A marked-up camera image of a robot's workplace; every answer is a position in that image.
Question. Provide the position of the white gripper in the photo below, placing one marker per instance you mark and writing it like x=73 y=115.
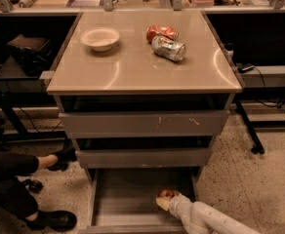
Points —
x=176 y=205

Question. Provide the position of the red apple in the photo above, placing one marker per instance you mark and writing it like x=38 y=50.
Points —
x=166 y=193

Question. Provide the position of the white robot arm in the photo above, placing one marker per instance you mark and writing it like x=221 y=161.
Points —
x=198 y=217

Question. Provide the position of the middle grey drawer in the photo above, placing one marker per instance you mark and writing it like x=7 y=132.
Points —
x=144 y=158

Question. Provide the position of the open bottom grey drawer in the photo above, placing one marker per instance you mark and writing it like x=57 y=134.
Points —
x=123 y=201

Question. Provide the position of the top grey drawer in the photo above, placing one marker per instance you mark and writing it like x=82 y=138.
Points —
x=144 y=124

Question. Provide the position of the grey drawer cabinet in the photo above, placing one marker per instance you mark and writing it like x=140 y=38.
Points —
x=130 y=77

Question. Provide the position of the black desk leg right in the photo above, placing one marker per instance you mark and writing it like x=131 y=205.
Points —
x=257 y=145

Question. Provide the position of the black shoe far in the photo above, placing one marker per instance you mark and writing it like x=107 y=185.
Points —
x=65 y=156

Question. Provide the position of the black shoe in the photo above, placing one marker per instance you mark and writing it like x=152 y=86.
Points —
x=59 y=221
x=65 y=156

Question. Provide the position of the black shoe near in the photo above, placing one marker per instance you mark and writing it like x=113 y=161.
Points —
x=59 y=221

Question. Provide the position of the chair caster wheel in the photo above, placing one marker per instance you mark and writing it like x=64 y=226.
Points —
x=34 y=186

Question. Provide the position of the black power adapter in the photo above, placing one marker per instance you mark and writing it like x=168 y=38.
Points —
x=243 y=68

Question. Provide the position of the crushed silver soda can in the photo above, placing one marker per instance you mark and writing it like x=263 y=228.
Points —
x=167 y=48

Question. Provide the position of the black trouser leg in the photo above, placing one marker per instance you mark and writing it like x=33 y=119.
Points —
x=14 y=197

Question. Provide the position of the crushed red soda can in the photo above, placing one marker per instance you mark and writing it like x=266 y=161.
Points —
x=161 y=30

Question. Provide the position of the white bowl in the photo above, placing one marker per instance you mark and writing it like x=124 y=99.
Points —
x=100 y=39

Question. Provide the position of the black box on shelf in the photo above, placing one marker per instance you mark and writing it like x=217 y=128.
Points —
x=31 y=53

